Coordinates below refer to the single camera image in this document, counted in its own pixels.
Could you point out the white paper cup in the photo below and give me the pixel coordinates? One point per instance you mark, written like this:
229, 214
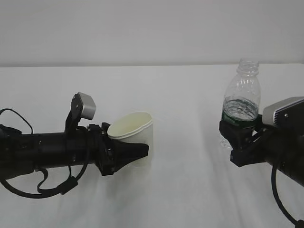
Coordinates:
135, 127

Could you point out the clear water bottle green label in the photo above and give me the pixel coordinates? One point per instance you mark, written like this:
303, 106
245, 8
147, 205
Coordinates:
242, 96

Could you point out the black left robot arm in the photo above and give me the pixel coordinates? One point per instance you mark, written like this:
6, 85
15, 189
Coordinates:
21, 154

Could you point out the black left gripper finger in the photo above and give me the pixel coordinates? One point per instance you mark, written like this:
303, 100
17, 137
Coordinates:
105, 129
125, 153

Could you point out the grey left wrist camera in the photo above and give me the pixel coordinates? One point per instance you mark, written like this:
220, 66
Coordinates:
82, 106

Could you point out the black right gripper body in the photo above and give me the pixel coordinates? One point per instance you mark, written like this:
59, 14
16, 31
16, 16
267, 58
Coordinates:
262, 147

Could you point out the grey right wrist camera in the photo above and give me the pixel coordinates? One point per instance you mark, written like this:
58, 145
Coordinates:
285, 114

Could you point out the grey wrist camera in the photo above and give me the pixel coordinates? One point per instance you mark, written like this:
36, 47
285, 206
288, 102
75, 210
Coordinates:
82, 106
285, 114

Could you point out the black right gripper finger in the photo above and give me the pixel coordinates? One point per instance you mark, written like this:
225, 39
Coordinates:
258, 124
233, 137

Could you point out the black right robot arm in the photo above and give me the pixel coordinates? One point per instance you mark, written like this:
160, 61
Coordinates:
291, 156

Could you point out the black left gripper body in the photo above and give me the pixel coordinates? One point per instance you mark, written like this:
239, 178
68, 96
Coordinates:
102, 151

